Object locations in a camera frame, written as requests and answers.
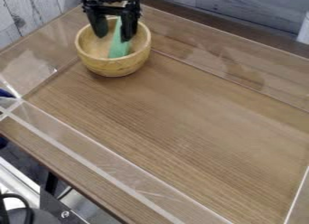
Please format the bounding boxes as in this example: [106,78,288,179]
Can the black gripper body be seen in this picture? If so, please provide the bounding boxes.
[80,0,142,18]

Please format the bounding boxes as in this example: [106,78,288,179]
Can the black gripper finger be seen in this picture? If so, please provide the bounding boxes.
[84,6,108,38]
[120,8,140,42]

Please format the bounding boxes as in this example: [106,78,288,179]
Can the green rectangular block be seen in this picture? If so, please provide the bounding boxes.
[108,18,130,59]

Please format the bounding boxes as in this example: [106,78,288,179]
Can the brown wooden bowl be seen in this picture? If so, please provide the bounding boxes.
[75,17,152,77]

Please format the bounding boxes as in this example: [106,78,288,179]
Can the blue object at left edge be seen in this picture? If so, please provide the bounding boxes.
[0,89,15,98]

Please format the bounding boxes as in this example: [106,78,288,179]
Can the clear acrylic tray walls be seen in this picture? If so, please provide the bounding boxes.
[0,0,309,224]

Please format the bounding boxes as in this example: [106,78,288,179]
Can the black table leg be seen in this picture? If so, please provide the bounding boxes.
[44,173,59,195]

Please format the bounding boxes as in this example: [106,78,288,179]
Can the black metal bracket with screw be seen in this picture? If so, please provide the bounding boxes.
[40,189,90,224]

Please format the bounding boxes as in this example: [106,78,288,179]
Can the black cable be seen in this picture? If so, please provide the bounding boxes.
[0,192,36,224]

